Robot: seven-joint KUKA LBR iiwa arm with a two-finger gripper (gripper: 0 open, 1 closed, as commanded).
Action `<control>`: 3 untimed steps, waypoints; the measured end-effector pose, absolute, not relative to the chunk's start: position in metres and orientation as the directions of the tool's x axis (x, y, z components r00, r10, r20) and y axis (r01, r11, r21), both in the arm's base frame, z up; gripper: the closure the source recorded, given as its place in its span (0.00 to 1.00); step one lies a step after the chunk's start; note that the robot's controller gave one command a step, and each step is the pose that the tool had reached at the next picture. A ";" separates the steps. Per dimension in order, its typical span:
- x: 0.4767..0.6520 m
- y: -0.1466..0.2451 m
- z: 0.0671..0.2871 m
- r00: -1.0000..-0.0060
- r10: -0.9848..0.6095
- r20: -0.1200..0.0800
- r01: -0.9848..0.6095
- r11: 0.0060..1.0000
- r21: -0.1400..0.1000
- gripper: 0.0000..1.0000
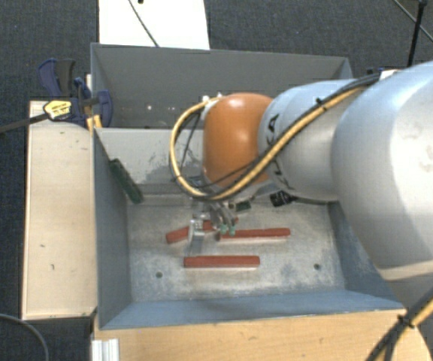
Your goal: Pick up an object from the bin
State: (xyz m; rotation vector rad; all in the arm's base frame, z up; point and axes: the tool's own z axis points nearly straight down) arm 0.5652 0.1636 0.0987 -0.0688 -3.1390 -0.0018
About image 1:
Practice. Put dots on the dark green flat block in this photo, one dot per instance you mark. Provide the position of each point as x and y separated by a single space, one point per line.
126 181

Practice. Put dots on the pale wood board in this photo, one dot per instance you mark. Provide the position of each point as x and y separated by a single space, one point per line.
58 216

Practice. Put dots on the grey metal bin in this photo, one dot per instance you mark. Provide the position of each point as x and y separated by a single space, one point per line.
239 284

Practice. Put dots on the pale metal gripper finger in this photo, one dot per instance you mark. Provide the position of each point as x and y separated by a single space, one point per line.
196 239

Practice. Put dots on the red-brown flat block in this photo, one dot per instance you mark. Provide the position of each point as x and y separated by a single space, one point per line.
177 234
261 233
222 261

